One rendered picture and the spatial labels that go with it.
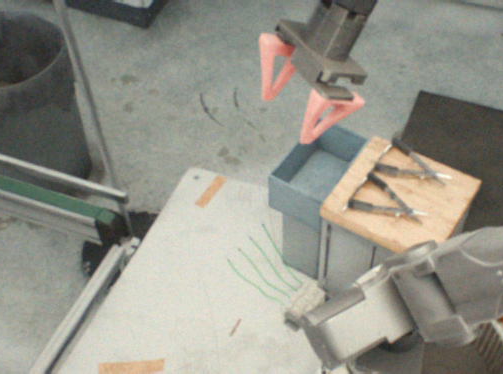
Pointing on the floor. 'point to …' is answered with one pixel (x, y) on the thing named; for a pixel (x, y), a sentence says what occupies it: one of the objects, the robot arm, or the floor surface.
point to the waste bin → (37, 135)
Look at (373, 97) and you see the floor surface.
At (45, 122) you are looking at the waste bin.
